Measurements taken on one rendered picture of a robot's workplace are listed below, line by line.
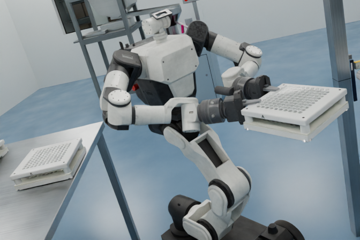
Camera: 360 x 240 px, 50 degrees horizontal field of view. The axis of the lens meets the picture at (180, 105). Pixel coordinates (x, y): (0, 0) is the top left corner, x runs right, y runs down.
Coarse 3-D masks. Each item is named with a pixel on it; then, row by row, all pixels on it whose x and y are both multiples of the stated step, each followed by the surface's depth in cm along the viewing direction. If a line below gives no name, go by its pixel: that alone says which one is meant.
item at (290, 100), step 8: (288, 88) 132; (296, 88) 131; (280, 96) 128; (288, 96) 126; (296, 96) 124; (304, 96) 123; (312, 96) 121; (280, 104) 122; (288, 104) 120; (296, 104) 119
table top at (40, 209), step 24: (24, 144) 207; (48, 144) 198; (0, 168) 184; (0, 192) 159; (24, 192) 153; (48, 192) 148; (72, 192) 149; (0, 216) 140; (24, 216) 136; (48, 216) 132
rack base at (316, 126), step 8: (336, 104) 124; (344, 104) 123; (328, 112) 120; (336, 112) 120; (256, 120) 128; (320, 120) 117; (328, 120) 117; (248, 128) 128; (256, 128) 126; (264, 128) 123; (272, 128) 120; (280, 128) 119; (288, 128) 117; (296, 128) 116; (312, 128) 114; (320, 128) 115; (288, 136) 116; (296, 136) 114; (304, 136) 112; (312, 136) 113
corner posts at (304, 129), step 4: (344, 96) 123; (340, 100) 123; (344, 100) 123; (244, 116) 128; (248, 116) 127; (248, 120) 128; (252, 120) 128; (308, 124) 111; (300, 128) 112; (304, 128) 111; (308, 128) 111; (304, 132) 112; (308, 132) 112
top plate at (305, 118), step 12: (288, 84) 139; (264, 96) 133; (324, 96) 121; (336, 96) 119; (252, 108) 127; (264, 108) 124; (312, 108) 115; (324, 108) 115; (276, 120) 117; (288, 120) 114; (300, 120) 111; (312, 120) 112
